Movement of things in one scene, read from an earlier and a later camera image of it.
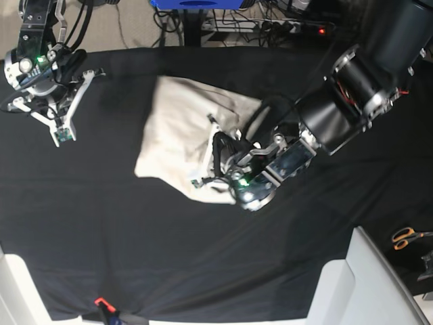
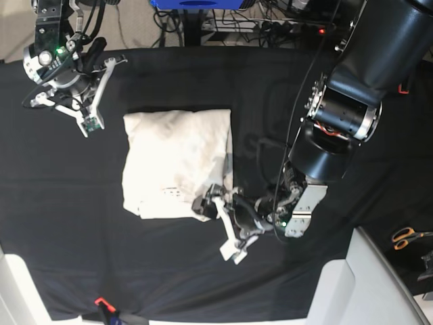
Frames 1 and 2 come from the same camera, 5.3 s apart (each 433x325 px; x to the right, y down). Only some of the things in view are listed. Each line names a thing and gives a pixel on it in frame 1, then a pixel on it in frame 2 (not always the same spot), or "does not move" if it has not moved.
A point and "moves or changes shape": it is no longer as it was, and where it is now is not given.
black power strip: x=270 y=26 does not move
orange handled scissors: x=402 y=235 does not move
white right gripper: x=226 y=151 to x=242 y=216
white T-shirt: x=174 y=142 moves or changes shape
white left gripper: x=55 y=107 to x=80 y=98
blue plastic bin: x=169 y=5 does not move
